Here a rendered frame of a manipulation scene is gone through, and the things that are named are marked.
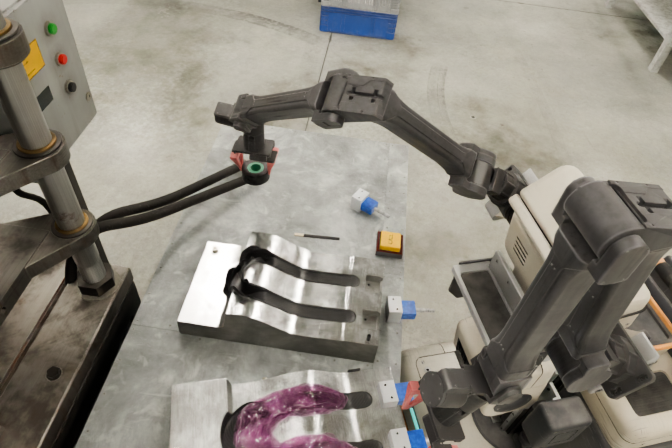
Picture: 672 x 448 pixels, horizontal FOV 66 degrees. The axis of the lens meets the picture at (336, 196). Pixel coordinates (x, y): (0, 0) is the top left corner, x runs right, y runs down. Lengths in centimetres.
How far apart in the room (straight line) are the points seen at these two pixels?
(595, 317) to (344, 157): 120
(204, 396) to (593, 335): 77
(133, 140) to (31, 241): 194
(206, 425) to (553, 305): 75
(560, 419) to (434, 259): 131
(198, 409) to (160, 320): 33
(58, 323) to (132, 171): 163
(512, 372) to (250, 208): 103
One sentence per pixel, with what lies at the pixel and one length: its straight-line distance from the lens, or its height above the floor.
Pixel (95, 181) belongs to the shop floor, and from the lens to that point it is 304.
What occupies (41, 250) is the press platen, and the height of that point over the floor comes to 104.
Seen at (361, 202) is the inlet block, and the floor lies 85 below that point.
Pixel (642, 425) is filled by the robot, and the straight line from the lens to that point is 154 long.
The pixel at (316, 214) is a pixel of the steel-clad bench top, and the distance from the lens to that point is 164.
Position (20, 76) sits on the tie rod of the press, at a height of 146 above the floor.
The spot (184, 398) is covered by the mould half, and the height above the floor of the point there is 91.
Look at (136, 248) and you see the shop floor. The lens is 266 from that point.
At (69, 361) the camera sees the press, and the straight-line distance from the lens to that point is 147.
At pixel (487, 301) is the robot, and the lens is 124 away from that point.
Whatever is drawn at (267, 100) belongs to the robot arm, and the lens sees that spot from 117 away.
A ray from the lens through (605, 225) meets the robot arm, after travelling 63.
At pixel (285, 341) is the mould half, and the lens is 133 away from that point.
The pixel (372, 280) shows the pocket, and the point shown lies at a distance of 142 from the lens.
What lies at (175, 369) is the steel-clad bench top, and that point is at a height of 80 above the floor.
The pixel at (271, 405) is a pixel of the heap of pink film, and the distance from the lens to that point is 120.
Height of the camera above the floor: 201
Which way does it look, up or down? 46 degrees down
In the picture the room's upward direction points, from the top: 7 degrees clockwise
